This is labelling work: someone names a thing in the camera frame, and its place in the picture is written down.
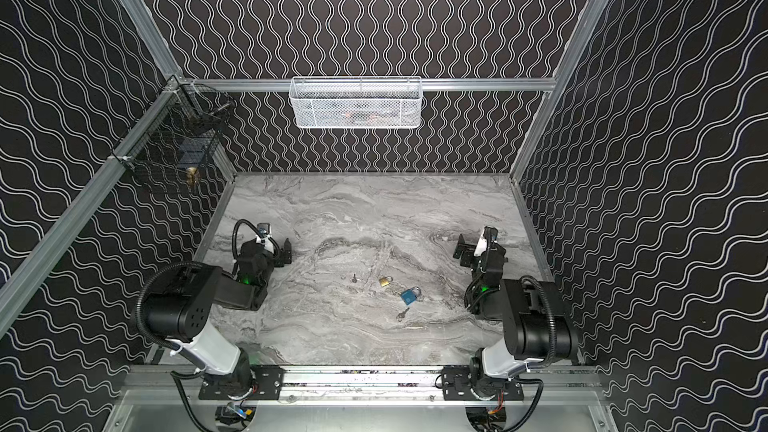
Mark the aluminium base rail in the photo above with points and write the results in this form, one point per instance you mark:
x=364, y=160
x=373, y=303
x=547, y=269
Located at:
x=368, y=385

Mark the silver key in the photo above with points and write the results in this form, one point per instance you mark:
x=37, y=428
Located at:
x=402, y=315

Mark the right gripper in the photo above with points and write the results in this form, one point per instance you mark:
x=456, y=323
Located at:
x=474, y=249

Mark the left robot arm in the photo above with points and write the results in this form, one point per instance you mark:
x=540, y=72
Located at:
x=173, y=309

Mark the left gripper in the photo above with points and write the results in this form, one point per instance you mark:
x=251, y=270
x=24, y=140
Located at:
x=282, y=251

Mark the blue padlock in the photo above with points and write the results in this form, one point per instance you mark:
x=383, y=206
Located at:
x=411, y=295

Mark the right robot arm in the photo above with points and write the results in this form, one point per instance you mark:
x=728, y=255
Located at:
x=536, y=329

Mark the black wire basket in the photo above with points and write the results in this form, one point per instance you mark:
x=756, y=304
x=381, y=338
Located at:
x=186, y=133

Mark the brass object in basket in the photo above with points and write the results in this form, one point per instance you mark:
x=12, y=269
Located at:
x=192, y=177

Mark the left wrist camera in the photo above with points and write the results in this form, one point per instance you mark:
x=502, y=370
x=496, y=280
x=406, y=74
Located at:
x=263, y=231

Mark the white mesh basket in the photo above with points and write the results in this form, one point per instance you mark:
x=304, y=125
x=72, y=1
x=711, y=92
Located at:
x=360, y=102

